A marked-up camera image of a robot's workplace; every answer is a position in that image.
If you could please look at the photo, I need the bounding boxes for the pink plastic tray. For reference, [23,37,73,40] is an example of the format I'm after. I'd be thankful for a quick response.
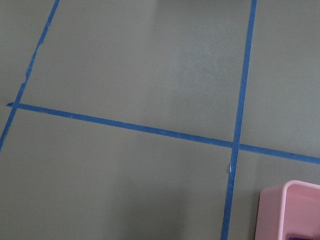
[255,180,320,240]

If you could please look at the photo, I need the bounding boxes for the purple microfibre cloth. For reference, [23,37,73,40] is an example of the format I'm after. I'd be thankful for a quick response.
[288,236,313,240]

